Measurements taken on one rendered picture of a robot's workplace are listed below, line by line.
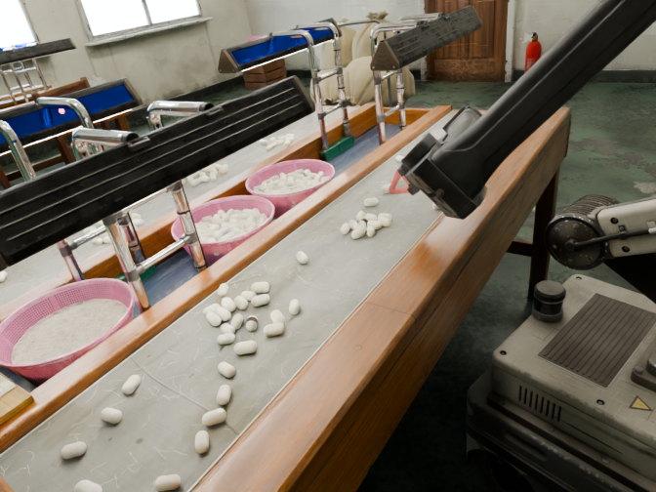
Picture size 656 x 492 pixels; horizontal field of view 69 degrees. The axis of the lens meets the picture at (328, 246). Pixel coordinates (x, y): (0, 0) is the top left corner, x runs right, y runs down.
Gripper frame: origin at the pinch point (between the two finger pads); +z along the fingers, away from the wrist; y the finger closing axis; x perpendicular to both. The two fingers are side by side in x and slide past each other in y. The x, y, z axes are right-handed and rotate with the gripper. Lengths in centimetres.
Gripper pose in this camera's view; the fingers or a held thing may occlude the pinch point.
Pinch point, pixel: (392, 189)
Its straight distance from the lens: 113.4
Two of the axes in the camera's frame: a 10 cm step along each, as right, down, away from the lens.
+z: -5.5, 4.0, 7.3
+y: -5.5, 4.8, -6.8
